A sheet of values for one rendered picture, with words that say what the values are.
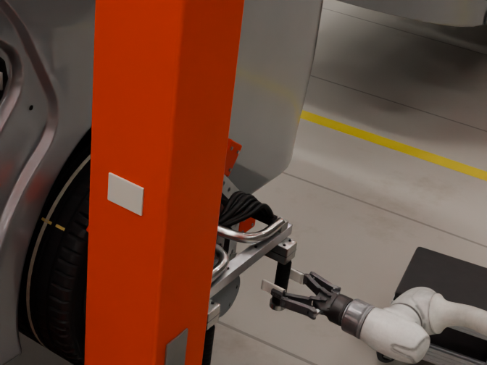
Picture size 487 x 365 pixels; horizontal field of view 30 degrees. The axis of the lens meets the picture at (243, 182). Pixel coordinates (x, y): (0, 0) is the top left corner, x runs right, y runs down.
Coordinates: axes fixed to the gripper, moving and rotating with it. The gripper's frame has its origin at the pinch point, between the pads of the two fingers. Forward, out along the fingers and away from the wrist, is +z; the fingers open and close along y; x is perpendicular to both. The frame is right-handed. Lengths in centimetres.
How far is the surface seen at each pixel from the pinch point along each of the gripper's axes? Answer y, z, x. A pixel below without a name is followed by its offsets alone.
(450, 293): 95, -20, -49
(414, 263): 103, -3, -49
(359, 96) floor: 291, 112, -82
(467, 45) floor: 429, 98, -82
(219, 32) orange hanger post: -67, -17, 91
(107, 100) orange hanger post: -76, -4, 79
